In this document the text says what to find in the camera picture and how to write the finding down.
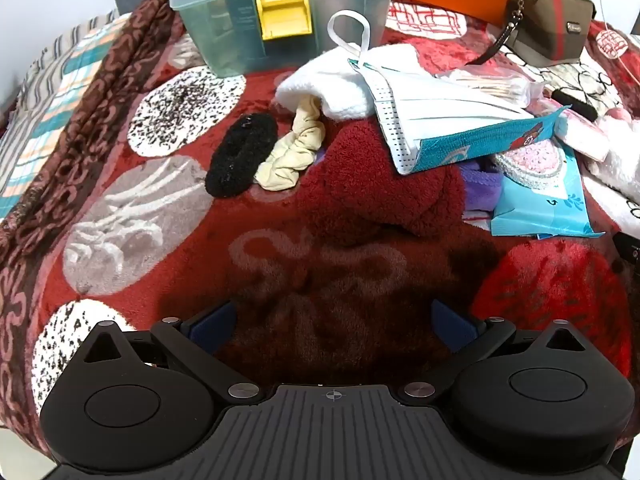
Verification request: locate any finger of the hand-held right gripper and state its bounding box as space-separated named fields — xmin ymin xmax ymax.
xmin=614 ymin=232 xmax=640 ymax=273

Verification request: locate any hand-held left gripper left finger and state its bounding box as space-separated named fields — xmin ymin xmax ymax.
xmin=80 ymin=302 xmax=261 ymax=404

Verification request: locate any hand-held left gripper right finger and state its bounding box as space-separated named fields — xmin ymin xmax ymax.
xmin=403 ymin=300 xmax=592 ymax=404

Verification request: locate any blue wipes packet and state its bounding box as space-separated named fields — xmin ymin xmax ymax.
xmin=490 ymin=160 xmax=606 ymax=238

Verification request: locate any pink plastic packet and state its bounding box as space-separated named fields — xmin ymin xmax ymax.
xmin=530 ymin=100 xmax=611 ymax=161

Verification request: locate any pink round compact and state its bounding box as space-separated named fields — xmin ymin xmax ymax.
xmin=492 ymin=137 xmax=566 ymax=191

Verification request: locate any purple cloth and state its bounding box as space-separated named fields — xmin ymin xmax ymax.
xmin=459 ymin=157 xmax=503 ymax=211

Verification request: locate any black scrunchie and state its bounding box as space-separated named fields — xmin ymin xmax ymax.
xmin=206 ymin=112 xmax=278 ymax=198

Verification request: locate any dark red fuzzy cloth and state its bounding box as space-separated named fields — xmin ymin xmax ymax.
xmin=307 ymin=120 xmax=468 ymax=246

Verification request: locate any black small tube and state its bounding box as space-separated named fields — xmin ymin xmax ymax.
xmin=550 ymin=87 xmax=598 ymax=122

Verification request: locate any teal printed cloth pouch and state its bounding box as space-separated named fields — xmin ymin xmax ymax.
xmin=415 ymin=105 xmax=573 ymax=168

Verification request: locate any cream scrunchie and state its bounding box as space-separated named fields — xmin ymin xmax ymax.
xmin=253 ymin=96 xmax=327 ymax=192

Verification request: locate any clear cotton swab pack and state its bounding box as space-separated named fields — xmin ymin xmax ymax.
xmin=440 ymin=67 xmax=543 ymax=108

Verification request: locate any white face mask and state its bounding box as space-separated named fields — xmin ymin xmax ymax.
xmin=327 ymin=10 xmax=536 ymax=176

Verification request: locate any brown pouch with chain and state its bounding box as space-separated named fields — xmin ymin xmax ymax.
xmin=465 ymin=0 xmax=597 ymax=68

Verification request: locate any white fluffy towel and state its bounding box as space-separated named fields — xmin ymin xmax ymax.
xmin=275 ymin=44 xmax=421 ymax=121

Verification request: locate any red patterned blanket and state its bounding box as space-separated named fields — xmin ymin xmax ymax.
xmin=0 ymin=0 xmax=640 ymax=461

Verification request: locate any clear plastic box yellow latch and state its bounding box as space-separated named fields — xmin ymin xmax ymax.
xmin=169 ymin=0 xmax=400 ymax=78

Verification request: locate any black capped dark bottle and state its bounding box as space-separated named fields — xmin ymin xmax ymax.
xmin=225 ymin=0 xmax=262 ymax=46

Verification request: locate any grey bottle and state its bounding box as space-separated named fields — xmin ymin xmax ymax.
xmin=315 ymin=0 xmax=361 ymax=53

